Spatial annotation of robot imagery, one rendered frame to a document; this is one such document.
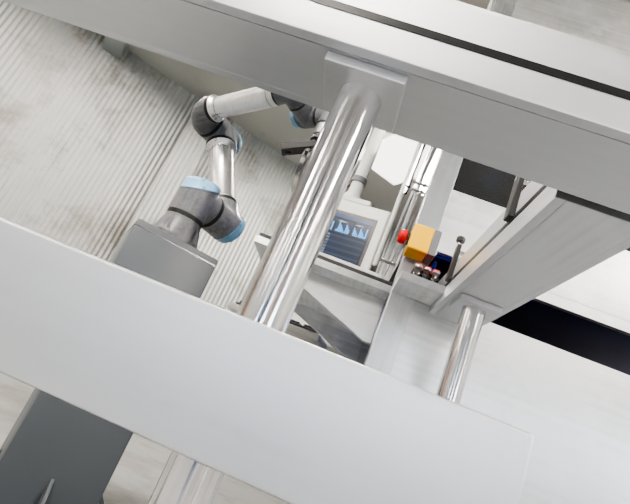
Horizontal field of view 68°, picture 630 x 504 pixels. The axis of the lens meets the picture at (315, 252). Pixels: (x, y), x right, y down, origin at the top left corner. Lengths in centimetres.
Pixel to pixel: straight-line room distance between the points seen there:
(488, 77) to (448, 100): 5
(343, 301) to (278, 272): 91
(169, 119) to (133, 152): 58
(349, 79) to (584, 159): 26
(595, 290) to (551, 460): 45
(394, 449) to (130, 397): 22
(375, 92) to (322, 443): 36
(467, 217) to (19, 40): 515
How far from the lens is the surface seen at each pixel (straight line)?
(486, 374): 128
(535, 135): 56
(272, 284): 44
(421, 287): 115
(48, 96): 567
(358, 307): 134
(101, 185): 543
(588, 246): 75
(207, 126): 181
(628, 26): 199
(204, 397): 41
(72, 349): 46
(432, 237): 123
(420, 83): 53
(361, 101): 53
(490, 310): 106
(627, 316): 147
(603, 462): 139
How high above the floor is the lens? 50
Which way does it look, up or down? 18 degrees up
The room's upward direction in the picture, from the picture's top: 23 degrees clockwise
